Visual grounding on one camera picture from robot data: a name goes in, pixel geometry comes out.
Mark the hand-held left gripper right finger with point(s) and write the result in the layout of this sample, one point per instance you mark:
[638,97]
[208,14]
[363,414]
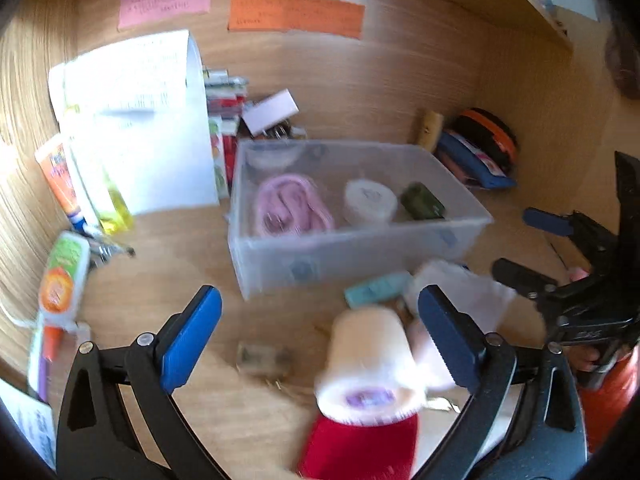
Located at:
[446,336]

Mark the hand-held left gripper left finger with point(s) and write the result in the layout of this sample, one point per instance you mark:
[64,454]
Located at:
[194,336]

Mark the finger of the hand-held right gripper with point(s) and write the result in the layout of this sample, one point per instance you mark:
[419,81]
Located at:
[546,220]
[522,276]

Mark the large white bandage roll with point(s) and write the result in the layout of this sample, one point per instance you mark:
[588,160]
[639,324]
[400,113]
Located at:
[365,365]

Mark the clear plastic storage box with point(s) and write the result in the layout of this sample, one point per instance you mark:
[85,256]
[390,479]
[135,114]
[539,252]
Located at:
[350,250]

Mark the wooden desktop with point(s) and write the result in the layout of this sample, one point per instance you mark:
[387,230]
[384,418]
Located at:
[175,265]

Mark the white gauze packet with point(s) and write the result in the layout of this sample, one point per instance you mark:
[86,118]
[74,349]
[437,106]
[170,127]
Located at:
[462,285]

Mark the small clear staple box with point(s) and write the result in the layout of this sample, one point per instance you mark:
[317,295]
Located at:
[262,359]

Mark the teal eraser block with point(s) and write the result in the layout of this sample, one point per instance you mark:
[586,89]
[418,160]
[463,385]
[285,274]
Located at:
[377,292]

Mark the blue pencil pouch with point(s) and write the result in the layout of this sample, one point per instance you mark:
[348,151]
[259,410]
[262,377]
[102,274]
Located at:
[470,162]

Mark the black orange round pouch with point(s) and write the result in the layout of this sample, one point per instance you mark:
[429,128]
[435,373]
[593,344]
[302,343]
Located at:
[487,135]

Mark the silver binder clips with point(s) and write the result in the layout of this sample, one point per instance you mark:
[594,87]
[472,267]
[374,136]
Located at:
[107,250]

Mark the dark green small case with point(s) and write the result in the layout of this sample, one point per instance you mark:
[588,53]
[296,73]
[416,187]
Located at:
[424,201]

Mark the red cloth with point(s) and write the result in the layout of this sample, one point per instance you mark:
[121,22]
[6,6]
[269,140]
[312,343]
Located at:
[362,447]

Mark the green orange glue pack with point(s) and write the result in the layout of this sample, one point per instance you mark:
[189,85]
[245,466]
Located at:
[62,280]

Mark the wooden block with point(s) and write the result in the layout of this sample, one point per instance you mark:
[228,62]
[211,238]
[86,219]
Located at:
[427,130]

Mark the yellow-green small bottle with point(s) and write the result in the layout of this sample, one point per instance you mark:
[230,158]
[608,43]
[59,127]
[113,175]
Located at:
[114,205]

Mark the small white tape roll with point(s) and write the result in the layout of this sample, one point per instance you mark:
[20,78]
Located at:
[369,202]

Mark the purple pen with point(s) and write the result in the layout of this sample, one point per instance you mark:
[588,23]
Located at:
[42,372]

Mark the white printed paper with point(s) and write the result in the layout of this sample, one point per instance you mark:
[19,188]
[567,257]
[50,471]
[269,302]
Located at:
[27,422]

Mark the orange glue tube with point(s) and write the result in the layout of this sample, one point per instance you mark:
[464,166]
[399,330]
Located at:
[59,175]

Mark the large white paper sheet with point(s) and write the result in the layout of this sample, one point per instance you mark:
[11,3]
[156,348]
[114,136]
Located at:
[140,125]

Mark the stack of colourful packets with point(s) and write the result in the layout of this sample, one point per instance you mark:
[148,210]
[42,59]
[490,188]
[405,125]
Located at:
[226,120]

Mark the wooden shelf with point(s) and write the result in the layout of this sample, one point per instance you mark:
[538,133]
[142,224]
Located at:
[532,2]

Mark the white card box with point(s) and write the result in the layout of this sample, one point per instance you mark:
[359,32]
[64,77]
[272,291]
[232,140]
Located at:
[269,111]

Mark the orange sticky note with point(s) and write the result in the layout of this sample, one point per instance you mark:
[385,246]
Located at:
[295,15]

